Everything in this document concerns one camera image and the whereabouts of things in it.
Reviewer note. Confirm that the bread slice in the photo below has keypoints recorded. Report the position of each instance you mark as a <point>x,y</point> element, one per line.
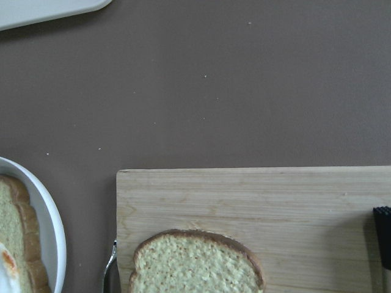
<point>20,235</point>
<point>194,261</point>

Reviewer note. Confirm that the white round plate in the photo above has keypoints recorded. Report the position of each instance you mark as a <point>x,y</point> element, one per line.
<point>52,235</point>

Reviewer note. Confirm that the cream rabbit serving tray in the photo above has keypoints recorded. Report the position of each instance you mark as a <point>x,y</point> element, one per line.
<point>19,13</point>

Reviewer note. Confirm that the wooden cutting board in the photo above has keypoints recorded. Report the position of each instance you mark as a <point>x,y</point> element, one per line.
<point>311,228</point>

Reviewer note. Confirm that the bread slice under egg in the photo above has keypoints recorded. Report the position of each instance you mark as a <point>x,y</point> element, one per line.
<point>20,235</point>

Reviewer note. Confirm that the steel muddler black tip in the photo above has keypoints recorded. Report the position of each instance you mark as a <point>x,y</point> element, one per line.
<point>382,223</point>

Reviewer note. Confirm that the fried egg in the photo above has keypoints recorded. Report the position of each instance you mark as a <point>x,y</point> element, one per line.
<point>10,277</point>

